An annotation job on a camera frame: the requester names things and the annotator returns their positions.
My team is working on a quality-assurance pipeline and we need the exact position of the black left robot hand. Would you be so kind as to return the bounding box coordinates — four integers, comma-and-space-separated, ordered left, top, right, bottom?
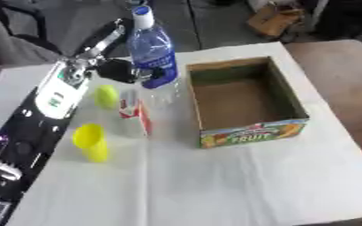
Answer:
72, 18, 169, 85

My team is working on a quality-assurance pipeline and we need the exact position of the clear plastic bottle blue label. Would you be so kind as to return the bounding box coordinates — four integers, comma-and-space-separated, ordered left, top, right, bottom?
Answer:
125, 4, 181, 90

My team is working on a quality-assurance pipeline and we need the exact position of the open cardboard box fruit print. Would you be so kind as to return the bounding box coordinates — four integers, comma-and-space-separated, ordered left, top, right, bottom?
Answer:
184, 56, 311, 149

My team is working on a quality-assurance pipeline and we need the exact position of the brown cardboard box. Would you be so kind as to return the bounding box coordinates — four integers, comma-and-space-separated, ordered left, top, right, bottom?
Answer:
245, 2, 305, 38

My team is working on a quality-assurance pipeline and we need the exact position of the yellow-green ball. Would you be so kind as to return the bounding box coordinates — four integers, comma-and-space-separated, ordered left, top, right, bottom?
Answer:
94, 84, 121, 109

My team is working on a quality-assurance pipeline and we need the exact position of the red and white carton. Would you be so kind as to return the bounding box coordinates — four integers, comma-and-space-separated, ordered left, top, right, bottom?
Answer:
117, 89, 155, 138

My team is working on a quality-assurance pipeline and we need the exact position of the yellow plastic cup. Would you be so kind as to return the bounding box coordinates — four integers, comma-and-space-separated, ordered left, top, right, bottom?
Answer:
71, 123, 112, 163

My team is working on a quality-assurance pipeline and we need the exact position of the black chair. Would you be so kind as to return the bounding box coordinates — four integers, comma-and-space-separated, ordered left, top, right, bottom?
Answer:
0, 0, 65, 56

